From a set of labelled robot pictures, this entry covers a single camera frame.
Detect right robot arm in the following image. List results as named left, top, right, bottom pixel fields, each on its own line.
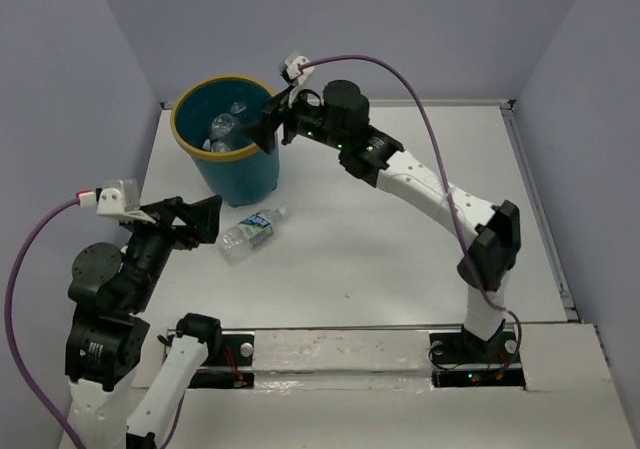
left=241, top=80, right=522, bottom=361

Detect green label water bottle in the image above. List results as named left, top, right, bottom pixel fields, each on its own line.
left=217, top=207, right=289, bottom=266

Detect teal bin with yellow rim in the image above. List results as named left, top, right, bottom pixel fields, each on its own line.
left=170, top=75, right=280, bottom=207

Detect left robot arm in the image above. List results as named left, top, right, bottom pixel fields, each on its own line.
left=65, top=188, right=222, bottom=448

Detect large crushed clear bottle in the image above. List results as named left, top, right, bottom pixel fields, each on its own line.
left=202, top=101, right=251, bottom=153

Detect purple cable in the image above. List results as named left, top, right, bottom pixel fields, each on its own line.
left=4, top=198, right=184, bottom=449
left=304, top=54, right=522, bottom=375

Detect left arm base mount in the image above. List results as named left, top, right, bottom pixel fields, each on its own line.
left=189, top=332, right=255, bottom=390

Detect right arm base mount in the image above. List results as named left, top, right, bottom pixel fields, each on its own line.
left=427, top=331, right=526, bottom=389

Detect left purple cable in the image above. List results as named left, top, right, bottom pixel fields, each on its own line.
left=4, top=198, right=184, bottom=449

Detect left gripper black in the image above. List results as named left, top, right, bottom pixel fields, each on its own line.
left=127, top=190, right=225, bottom=306

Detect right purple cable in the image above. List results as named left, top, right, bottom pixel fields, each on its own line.
left=304, top=54, right=522, bottom=375

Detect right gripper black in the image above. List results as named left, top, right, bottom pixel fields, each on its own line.
left=239, top=81, right=345, bottom=154

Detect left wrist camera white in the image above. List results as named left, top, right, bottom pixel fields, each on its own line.
left=76, top=179, right=146, bottom=222

